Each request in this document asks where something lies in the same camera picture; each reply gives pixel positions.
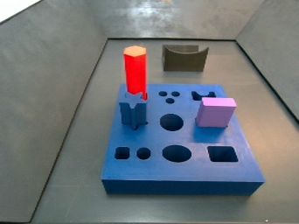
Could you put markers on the black arch fixture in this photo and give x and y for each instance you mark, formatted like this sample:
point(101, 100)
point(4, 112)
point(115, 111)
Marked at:
point(184, 58)

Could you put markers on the blue star prism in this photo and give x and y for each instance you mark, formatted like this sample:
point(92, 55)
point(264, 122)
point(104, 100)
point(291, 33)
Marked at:
point(132, 110)

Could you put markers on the red hexagonal prism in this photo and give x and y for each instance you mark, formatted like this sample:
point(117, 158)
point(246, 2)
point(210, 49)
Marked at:
point(135, 59)

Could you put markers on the blue shape sorter block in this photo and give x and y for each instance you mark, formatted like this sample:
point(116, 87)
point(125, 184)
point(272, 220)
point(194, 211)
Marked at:
point(172, 157)

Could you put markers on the purple rectangular block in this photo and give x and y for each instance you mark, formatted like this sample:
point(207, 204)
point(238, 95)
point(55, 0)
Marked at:
point(215, 112)

